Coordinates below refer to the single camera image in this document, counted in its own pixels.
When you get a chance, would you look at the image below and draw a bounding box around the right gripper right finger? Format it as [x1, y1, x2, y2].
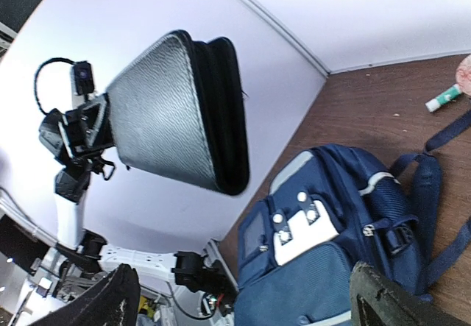
[350, 262, 466, 325]

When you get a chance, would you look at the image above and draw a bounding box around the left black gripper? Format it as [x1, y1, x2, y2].
[39, 93, 116, 181]

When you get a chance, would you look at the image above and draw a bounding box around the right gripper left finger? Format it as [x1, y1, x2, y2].
[33, 263, 141, 326]

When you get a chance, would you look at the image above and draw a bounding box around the navy blue student backpack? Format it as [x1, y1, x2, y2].
[234, 113, 470, 325]

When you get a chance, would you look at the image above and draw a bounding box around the black rectangular case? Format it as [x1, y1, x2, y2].
[106, 30, 249, 196]

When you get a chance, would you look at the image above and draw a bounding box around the white green glue stick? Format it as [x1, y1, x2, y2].
[425, 84, 461, 113]

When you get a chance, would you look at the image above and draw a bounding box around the red patterned small bowl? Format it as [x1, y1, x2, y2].
[456, 54, 471, 97]

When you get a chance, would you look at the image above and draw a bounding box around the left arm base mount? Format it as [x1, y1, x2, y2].
[171, 251, 238, 321]

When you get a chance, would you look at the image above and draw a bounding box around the left aluminium frame post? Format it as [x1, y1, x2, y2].
[239, 0, 331, 78]

